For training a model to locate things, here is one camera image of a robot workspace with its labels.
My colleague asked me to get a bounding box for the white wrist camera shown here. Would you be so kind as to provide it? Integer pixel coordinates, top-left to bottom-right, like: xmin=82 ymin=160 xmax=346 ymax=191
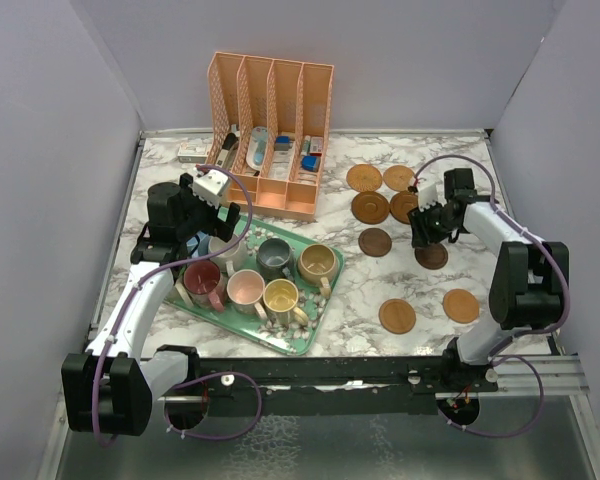
xmin=415 ymin=181 xmax=438 ymax=211
xmin=192 ymin=169 xmax=231 ymax=208

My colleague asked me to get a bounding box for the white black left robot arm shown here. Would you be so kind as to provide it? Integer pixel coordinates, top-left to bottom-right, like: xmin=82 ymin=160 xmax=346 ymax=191
xmin=61 ymin=165 xmax=240 ymax=440

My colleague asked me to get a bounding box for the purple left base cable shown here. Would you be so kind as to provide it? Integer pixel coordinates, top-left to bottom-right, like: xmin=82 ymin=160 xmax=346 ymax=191
xmin=163 ymin=371 xmax=264 ymax=442

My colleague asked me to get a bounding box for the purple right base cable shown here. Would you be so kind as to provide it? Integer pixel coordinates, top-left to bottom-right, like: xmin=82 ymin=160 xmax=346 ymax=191
xmin=438 ymin=354 xmax=546 ymax=439

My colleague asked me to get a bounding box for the light orange wooden coaster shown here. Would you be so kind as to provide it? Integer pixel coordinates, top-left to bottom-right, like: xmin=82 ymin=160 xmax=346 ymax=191
xmin=378 ymin=299 xmax=416 ymax=334

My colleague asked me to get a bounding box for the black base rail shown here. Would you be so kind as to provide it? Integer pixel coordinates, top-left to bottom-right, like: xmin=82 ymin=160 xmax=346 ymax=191
xmin=164 ymin=353 xmax=497 ymax=417

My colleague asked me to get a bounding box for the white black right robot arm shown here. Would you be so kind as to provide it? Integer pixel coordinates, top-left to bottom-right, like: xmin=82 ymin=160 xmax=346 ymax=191
xmin=408 ymin=168 xmax=570 ymax=391

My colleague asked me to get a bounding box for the green floral tray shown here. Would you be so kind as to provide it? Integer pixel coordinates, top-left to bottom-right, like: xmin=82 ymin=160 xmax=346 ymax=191
xmin=165 ymin=219 xmax=329 ymax=356

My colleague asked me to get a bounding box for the blue stamp box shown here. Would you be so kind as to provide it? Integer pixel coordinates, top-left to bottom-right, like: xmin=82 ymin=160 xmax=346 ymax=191
xmin=301 ymin=155 xmax=321 ymax=173

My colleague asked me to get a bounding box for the maroon red mug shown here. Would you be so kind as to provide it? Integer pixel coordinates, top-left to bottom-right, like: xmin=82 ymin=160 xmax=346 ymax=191
xmin=183 ymin=260 xmax=227 ymax=313

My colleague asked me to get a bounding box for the beige grey mug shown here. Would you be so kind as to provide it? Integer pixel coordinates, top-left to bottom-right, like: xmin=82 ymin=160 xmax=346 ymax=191
xmin=208 ymin=234 xmax=248 ymax=277

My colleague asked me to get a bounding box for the brown wooden ringed coaster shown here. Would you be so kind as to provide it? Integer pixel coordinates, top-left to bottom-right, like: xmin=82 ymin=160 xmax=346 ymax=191
xmin=390 ymin=191 xmax=418 ymax=224

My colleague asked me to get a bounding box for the blue correction tape package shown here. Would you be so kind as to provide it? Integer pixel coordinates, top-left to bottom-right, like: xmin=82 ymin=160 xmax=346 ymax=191
xmin=245 ymin=126 xmax=268 ymax=171

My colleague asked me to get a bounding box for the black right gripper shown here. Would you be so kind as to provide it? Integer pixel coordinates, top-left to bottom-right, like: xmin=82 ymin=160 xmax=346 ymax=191
xmin=408 ymin=200 xmax=459 ymax=249

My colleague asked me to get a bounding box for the small white staples box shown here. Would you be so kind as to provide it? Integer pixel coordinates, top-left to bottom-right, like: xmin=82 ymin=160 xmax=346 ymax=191
xmin=176 ymin=142 xmax=211 ymax=164

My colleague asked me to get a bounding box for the white packaged item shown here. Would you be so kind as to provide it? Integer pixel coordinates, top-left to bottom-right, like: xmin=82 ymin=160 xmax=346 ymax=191
xmin=269 ymin=132 xmax=295 ymax=180

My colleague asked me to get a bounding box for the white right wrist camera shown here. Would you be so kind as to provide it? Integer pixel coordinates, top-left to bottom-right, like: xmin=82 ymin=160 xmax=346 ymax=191
xmin=415 ymin=181 xmax=438 ymax=211

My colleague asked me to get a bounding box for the yellow mug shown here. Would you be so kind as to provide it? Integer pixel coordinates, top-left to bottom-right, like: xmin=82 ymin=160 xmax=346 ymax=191
xmin=263 ymin=279 xmax=310 ymax=326

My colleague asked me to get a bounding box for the green mug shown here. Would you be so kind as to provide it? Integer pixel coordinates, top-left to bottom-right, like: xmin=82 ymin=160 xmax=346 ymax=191
xmin=163 ymin=269 xmax=194 ymax=309

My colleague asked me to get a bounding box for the light blue mug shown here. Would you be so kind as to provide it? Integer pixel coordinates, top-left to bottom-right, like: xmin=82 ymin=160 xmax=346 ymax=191
xmin=187 ymin=232 xmax=210 ymax=258

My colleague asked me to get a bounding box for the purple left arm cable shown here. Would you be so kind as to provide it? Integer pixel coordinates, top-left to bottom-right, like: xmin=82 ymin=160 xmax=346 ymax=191
xmin=93 ymin=166 xmax=254 ymax=448

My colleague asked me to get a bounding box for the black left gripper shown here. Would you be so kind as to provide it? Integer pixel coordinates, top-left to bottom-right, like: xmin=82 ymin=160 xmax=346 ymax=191
xmin=177 ymin=173 xmax=240 ymax=241

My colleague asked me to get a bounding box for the pink mug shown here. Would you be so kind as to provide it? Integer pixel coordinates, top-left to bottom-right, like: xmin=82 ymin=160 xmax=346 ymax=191
xmin=227 ymin=269 xmax=268 ymax=322

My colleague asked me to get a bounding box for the black white stapler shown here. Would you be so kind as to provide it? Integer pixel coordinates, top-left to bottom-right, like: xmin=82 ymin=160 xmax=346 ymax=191
xmin=215 ymin=125 xmax=240 ymax=170

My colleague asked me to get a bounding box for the tan brown mug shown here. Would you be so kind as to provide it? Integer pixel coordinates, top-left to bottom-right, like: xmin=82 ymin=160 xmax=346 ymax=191
xmin=297 ymin=244 xmax=339 ymax=299

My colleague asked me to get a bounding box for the dark walnut coaster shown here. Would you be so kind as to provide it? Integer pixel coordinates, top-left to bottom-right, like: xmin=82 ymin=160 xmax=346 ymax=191
xmin=414 ymin=244 xmax=448 ymax=270
xmin=358 ymin=228 xmax=392 ymax=257

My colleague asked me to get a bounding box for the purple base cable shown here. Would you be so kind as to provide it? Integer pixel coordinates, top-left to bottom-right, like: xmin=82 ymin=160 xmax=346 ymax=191
xmin=163 ymin=371 xmax=264 ymax=442
xmin=438 ymin=354 xmax=546 ymax=439

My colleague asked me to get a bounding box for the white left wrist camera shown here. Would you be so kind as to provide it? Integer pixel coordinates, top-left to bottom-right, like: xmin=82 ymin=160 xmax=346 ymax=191
xmin=192 ymin=169 xmax=231 ymax=208

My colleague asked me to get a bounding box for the woven rattan coaster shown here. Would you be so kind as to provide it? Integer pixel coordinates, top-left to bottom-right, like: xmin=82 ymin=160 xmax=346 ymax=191
xmin=383 ymin=165 xmax=414 ymax=192
xmin=346 ymin=164 xmax=383 ymax=192

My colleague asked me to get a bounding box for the red white small box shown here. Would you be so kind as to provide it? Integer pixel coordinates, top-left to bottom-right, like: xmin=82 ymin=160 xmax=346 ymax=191
xmin=301 ymin=135 xmax=324 ymax=156

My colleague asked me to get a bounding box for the dark grey blue mug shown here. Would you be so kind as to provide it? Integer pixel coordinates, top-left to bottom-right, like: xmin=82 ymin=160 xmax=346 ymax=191
xmin=256 ymin=238 xmax=294 ymax=282

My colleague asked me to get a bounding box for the orange plastic desk organizer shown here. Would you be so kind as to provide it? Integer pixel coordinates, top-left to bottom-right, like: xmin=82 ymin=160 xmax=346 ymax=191
xmin=207 ymin=52 xmax=334 ymax=221

